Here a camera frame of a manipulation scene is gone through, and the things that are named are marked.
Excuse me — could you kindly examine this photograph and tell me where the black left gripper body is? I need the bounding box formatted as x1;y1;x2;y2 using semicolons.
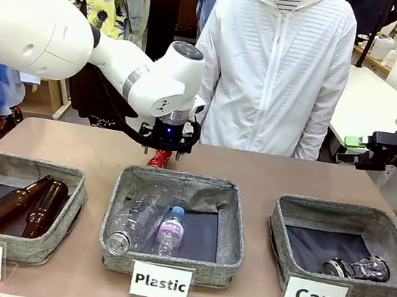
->
149;118;190;153

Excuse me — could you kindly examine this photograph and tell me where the crushed red can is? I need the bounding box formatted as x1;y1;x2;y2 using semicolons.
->
147;147;173;171

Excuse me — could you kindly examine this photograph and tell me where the large clear plastic bottle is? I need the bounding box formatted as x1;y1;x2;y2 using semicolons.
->
104;179;165;261

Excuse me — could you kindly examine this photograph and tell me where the small blue-capped plastic bottle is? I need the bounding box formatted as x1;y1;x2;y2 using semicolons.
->
152;203;190;261

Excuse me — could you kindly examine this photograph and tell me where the brown glass bottle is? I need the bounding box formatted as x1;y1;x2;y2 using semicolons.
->
0;168;57;240
21;177;70;243

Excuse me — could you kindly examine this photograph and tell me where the person's right forearm white sleeve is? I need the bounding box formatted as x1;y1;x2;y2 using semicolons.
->
184;52;228;146

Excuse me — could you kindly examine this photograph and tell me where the person's left forearm white sleeve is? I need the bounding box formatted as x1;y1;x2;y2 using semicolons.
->
292;70;351;165

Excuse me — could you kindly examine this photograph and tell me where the gray fabric basket for cans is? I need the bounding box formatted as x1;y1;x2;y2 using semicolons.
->
258;192;397;297

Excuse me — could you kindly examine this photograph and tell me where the crushed black can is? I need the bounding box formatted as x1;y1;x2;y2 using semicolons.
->
320;248;393;284

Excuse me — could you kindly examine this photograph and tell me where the gray fabric basket for plastic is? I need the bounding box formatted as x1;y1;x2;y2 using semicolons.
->
95;161;254;292

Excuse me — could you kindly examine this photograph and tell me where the gray fabric basket for bottles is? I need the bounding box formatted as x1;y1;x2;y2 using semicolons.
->
0;150;91;271

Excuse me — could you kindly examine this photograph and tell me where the white side table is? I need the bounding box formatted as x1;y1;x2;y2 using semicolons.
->
315;62;397;234

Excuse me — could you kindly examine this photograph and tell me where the black garment with white flowers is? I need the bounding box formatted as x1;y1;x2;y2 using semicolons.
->
62;60;147;135

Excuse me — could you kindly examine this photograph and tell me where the white plastic container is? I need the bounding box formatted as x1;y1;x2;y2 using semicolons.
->
369;32;397;66

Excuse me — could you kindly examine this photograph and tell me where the person in white hooded jacket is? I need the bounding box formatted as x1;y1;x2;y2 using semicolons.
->
182;0;361;165

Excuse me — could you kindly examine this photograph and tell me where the black stand pole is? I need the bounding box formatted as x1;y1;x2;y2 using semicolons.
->
354;0;384;70

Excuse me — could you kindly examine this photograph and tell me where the wooden desk with white leg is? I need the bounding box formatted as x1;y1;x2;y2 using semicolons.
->
12;72;75;122

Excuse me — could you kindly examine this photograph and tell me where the white Plastic sign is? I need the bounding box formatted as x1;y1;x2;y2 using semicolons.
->
127;259;195;297

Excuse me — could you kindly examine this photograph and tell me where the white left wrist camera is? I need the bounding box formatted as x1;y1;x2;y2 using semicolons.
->
192;94;209;117

